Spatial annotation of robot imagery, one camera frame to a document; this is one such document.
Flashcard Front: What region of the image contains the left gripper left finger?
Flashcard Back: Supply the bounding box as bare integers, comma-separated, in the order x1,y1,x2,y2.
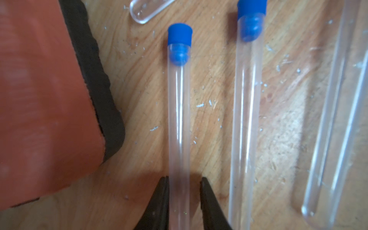
134,176,169,230

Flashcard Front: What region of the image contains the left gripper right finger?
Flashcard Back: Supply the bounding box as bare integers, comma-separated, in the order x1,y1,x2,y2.
200,177,232,230

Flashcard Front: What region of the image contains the blue stopper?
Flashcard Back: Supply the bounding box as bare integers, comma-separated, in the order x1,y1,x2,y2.
237,0,267,42
167,23,193,67

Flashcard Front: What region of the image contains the clear test tube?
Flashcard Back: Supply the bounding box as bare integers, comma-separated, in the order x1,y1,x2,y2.
167,44,190,230
301,1,368,230
129,0,174,25
228,22,264,230

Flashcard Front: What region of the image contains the orange plastic tool case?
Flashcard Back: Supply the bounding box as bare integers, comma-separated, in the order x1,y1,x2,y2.
1,1,125,210

